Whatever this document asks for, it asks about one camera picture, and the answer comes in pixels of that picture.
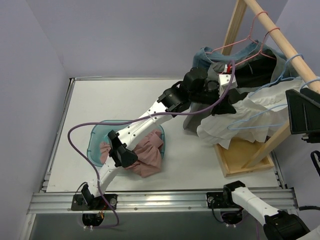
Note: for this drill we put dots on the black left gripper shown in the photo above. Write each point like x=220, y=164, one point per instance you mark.
x=218, y=100

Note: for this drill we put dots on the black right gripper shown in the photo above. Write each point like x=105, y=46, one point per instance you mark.
x=307, y=135

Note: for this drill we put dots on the white pleated skirt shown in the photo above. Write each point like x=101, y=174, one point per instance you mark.
x=256, y=118

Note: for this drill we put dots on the pink pleated skirt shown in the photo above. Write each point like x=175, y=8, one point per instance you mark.
x=148, y=151

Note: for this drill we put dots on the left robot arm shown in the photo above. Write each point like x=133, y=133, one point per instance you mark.
x=188, y=97

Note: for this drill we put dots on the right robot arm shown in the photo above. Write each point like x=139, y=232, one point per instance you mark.
x=277, y=224

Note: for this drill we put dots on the blue denim skirt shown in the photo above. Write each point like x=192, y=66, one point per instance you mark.
x=254, y=56

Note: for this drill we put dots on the grey pleated skirt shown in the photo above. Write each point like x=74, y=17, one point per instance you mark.
x=246, y=82

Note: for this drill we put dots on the teal plastic bin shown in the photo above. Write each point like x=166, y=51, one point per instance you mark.
x=98, y=147

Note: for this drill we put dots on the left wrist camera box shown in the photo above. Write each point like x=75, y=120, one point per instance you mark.
x=224, y=80

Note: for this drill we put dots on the pink wire hanger rear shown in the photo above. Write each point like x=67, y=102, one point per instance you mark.
x=230, y=38

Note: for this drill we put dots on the aluminium front rail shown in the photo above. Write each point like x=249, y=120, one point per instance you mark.
x=155, y=202

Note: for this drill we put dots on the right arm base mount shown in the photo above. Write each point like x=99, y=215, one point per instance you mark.
x=217, y=200

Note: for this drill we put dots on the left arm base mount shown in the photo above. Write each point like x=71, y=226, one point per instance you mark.
x=82, y=200

